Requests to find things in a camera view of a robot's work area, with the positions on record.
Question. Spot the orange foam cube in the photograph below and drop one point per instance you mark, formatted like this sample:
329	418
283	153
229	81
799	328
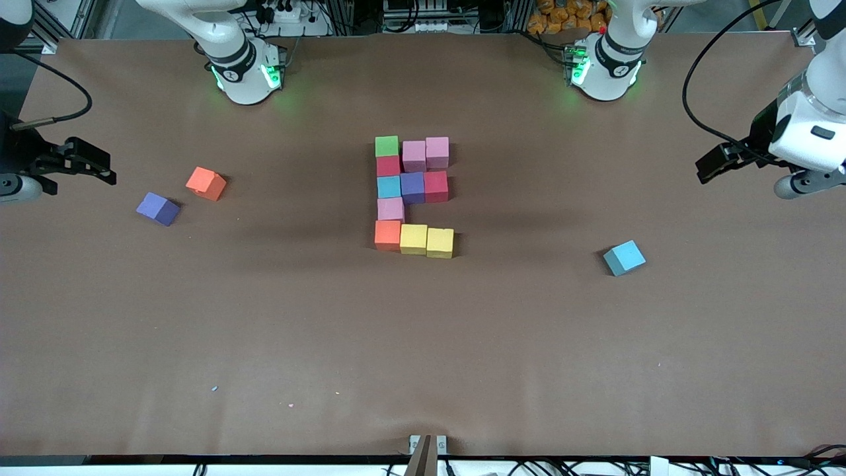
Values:
205	183
388	235

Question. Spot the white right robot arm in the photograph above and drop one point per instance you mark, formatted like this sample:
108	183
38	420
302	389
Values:
231	59

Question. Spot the white power strip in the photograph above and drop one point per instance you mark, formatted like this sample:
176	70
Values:
433	26
294	14

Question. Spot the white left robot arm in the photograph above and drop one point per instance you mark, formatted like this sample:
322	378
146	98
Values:
615	59

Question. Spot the pile of orange objects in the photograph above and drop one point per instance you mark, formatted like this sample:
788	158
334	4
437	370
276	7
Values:
562	16

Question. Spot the blue foam cube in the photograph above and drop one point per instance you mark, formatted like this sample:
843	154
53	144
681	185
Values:
624	258
389	187

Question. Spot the purple foam cube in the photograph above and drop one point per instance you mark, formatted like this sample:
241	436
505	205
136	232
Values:
412	188
157	209

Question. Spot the metal table edge bracket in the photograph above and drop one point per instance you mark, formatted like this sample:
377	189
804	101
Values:
423	456

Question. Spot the notched pink foam cube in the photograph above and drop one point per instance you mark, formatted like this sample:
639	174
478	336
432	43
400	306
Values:
437	152

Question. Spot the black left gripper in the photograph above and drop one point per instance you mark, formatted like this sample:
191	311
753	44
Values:
760	136

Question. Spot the aluminium frame profile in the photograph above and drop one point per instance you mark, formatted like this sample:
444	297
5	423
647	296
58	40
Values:
803	38
47	46

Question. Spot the brown table cover sheet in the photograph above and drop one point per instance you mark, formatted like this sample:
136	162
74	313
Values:
423	370

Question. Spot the red foam cube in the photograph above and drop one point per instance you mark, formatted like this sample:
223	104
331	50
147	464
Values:
388	166
436	186

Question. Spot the yellow foam cube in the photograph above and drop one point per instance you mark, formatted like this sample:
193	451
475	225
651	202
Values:
414	239
440	242

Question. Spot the green foam cube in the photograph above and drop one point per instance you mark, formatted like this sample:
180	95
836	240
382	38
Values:
387	147

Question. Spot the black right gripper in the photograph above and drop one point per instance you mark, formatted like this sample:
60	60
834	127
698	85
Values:
20	153

